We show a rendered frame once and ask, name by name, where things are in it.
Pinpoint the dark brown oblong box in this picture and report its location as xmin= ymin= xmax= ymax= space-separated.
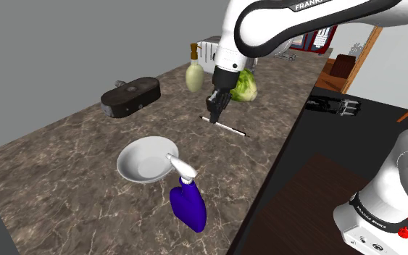
xmin=99 ymin=76 xmax=162 ymax=120

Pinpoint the wooden shelf unit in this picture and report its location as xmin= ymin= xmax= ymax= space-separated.
xmin=314 ymin=25 xmax=385 ymax=95

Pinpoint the green lettuce head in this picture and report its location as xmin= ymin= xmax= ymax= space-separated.
xmin=228 ymin=68 xmax=259 ymax=104

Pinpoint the white bowl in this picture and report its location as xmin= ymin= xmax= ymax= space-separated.
xmin=116 ymin=135 xmax=180 ymax=185

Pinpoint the red wall picture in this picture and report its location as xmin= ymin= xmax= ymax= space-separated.
xmin=289 ymin=24 xmax=339 ymax=54

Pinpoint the white pen with black ends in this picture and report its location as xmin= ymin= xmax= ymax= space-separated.
xmin=199 ymin=115 xmax=250 ymax=138

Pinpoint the white toaster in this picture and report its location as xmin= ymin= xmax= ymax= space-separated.
xmin=196 ymin=35 xmax=223 ymax=75

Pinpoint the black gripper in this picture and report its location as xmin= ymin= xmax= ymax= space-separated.
xmin=205 ymin=66 xmax=240 ymax=125

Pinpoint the silver metal appliance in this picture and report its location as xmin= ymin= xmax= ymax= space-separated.
xmin=273 ymin=38 xmax=299 ymax=62

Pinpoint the pale green soap dispenser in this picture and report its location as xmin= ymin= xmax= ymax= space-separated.
xmin=184 ymin=43 xmax=205 ymax=93

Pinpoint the blue spray bottle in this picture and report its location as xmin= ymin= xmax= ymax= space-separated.
xmin=165 ymin=152 xmax=208 ymax=234

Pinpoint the black and silver rack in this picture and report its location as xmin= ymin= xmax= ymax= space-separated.
xmin=305 ymin=96 xmax=362 ymax=118

